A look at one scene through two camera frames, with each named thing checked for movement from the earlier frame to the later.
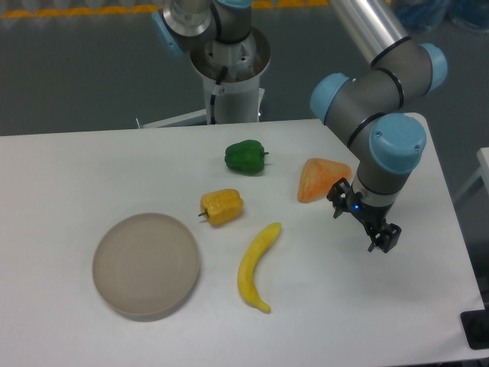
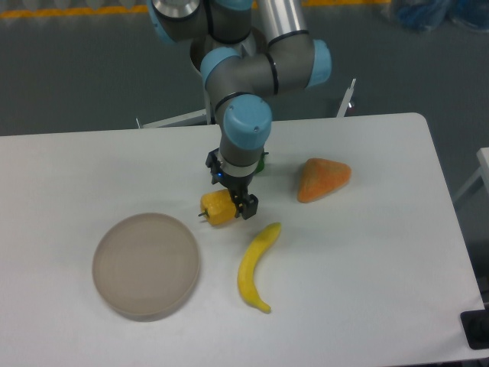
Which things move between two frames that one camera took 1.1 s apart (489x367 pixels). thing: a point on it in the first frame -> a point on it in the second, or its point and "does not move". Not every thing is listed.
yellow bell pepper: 221,206 does not move
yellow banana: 245,277 does not move
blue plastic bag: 424,15 does not move
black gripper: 373,217 -> 236,185
